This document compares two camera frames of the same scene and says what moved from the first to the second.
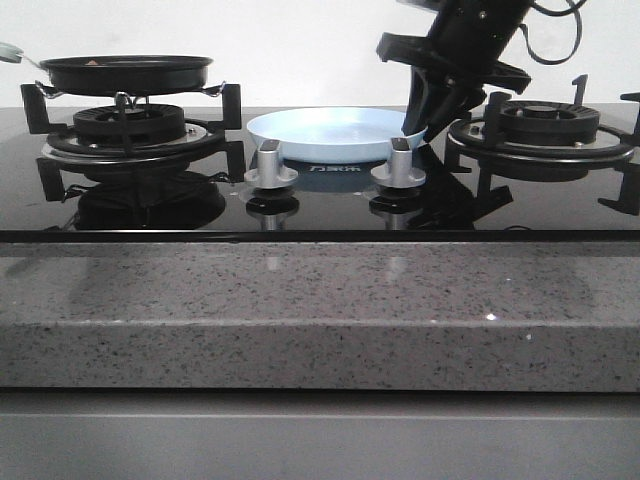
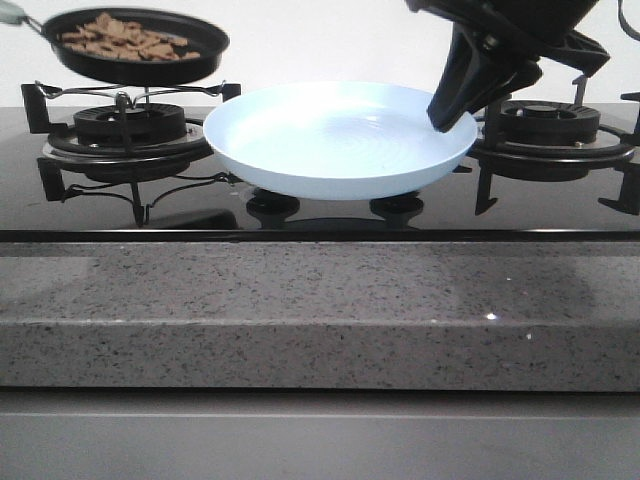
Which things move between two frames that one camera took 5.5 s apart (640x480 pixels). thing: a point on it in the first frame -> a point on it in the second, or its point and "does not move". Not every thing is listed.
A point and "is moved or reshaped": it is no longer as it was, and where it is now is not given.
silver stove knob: (398, 172) -> (411, 201)
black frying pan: (119, 74) is moved or reshaped
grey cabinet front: (100, 434) does not move
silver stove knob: (269, 174) -> (264, 200)
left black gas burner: (148, 123) does not move
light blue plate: (333, 134) is moved or reshaped
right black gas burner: (549, 122) does not move
